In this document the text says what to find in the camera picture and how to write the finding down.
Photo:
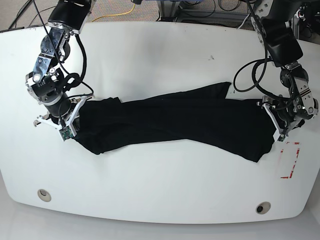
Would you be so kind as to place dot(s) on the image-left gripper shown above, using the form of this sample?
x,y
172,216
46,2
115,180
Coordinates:
x,y
62,110

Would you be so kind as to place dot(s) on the red tape rectangle marking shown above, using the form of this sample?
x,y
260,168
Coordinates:
x,y
288,158

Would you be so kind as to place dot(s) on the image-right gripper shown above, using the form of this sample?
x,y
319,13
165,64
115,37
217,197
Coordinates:
x,y
278,113

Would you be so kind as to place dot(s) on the left table grommet hole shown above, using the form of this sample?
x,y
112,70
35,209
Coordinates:
x,y
44,195

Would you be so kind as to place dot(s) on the table grommet hole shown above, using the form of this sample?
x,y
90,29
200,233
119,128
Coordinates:
x,y
44,195
263,208

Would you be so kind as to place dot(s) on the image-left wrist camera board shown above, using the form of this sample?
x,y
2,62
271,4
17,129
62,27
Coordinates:
x,y
66,133

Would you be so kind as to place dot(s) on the right table grommet hole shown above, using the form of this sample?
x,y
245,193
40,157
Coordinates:
x,y
263,208

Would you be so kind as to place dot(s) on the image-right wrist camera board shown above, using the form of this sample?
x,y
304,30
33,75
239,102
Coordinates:
x,y
281,138

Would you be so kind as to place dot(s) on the black cable image-left floor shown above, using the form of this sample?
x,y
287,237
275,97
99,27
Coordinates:
x,y
10,8

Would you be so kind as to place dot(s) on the aluminium frame stand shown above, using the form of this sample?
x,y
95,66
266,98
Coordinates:
x,y
233,11

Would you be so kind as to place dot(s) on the black t-shirt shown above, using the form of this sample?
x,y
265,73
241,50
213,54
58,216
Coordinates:
x,y
204,115

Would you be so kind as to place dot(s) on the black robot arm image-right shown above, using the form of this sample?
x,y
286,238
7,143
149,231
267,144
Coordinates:
x,y
271,19

